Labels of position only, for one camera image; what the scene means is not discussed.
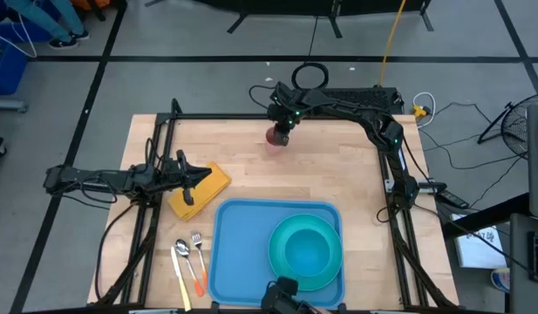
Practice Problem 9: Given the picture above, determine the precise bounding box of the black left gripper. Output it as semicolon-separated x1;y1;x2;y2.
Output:
157;149;214;208

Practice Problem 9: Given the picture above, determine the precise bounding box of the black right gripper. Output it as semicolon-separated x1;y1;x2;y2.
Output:
267;100;302;148

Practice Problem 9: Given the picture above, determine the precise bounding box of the pink plastic cup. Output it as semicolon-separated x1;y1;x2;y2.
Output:
264;126;291;155

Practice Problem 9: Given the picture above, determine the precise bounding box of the yellow napkin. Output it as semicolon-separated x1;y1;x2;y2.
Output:
167;160;233;222

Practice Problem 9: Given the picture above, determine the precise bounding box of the fork with orange handle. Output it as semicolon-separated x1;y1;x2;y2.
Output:
190;230;209;292

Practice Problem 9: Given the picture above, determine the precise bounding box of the green plastic plate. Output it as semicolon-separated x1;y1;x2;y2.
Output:
267;212;344;292

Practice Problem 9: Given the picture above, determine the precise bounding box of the blue plastic bowl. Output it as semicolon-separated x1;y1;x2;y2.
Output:
283;227;332;278

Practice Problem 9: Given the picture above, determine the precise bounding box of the blue plastic tray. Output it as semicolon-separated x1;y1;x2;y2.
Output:
207;197;346;310

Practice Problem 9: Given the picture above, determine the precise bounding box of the black perforated computer case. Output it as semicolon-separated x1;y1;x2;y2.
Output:
323;86;404;116

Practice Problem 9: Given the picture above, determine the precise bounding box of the black partition screen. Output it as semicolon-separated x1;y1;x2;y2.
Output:
144;0;435;39

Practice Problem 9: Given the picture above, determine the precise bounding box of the black power adapter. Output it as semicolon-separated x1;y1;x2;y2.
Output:
433;187;470;210

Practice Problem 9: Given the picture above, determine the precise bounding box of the orange bag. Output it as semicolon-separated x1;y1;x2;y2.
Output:
70;0;121;12

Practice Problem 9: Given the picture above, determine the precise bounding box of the grey metal base bar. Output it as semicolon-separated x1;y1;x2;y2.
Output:
0;99;29;113

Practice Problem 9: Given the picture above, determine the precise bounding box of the person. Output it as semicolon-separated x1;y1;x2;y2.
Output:
4;0;91;50

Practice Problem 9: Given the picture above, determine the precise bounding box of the white printed box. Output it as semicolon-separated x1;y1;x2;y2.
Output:
451;213;509;270

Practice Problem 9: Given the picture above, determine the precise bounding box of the black floor fan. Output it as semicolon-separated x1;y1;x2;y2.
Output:
476;91;538;159

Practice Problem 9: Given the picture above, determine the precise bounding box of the blue and white disc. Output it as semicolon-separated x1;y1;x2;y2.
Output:
490;267;512;294

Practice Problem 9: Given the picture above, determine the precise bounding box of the dark equipment cart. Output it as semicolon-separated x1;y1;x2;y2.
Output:
441;191;538;314

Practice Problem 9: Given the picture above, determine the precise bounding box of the black aluminium table frame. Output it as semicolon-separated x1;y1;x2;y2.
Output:
87;98;460;313

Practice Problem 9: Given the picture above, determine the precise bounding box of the coiled black cable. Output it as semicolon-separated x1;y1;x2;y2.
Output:
290;62;330;92

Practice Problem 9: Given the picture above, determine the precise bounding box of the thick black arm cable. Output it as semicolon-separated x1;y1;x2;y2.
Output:
93;202;137;302

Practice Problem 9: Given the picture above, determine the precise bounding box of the yellow hanging cable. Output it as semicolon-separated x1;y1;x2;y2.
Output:
378;0;408;87

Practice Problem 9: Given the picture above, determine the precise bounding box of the white looped cable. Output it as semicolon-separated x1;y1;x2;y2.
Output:
411;91;438;128

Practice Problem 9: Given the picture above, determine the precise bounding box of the black floor cable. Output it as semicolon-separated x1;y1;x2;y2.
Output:
419;102;529;172

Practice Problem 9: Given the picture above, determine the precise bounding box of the thin white cable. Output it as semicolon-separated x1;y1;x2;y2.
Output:
0;10;37;59

